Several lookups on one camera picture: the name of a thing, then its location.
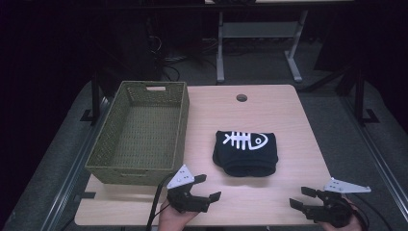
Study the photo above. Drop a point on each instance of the person's right hand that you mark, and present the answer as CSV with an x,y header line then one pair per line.
x,y
348,223

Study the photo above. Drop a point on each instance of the green woven basket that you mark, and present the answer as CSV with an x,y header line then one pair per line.
x,y
144,134

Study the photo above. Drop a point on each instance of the black metal stand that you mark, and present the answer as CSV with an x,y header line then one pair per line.
x,y
95,96
360,96

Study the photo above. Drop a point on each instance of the person's left hand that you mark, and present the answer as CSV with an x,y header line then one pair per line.
x,y
174,218

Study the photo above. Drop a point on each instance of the grey metal desk frame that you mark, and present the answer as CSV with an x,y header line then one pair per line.
x,y
256,30

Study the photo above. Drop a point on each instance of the black table bracket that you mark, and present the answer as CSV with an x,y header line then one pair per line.
x,y
85,195

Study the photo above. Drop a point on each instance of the aluminium floor rail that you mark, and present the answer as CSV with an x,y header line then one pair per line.
x,y
378,160
75,166

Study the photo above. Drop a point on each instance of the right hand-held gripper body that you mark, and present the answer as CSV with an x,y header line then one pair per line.
x,y
333,205

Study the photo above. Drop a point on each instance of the black fishbone print garment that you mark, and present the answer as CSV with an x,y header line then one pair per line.
x,y
245,154

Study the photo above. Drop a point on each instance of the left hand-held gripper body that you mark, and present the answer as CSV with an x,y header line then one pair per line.
x,y
183,197

